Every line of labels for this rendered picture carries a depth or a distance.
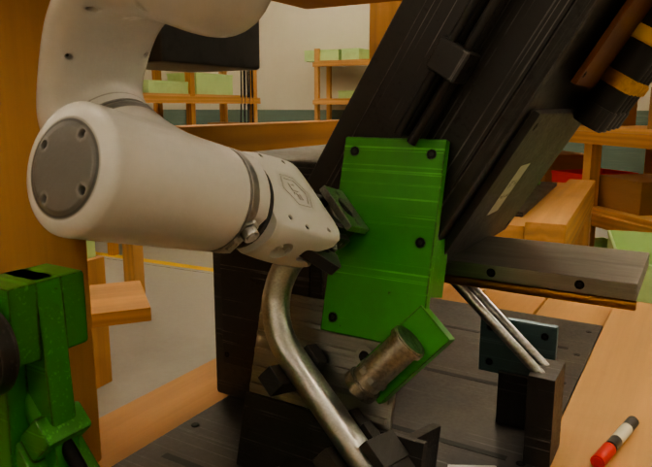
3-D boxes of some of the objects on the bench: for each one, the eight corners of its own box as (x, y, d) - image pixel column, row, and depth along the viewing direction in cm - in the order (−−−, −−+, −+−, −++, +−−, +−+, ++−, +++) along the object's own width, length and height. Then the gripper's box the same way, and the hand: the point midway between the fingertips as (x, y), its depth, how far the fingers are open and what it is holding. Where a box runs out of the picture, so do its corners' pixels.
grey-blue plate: (552, 429, 80) (560, 324, 77) (549, 436, 78) (556, 329, 75) (479, 411, 84) (483, 311, 82) (474, 416, 83) (479, 316, 80)
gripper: (155, 158, 55) (274, 189, 70) (242, 312, 48) (350, 308, 64) (210, 98, 52) (320, 145, 68) (309, 251, 46) (405, 263, 62)
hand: (325, 222), depth 64 cm, fingers closed on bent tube, 3 cm apart
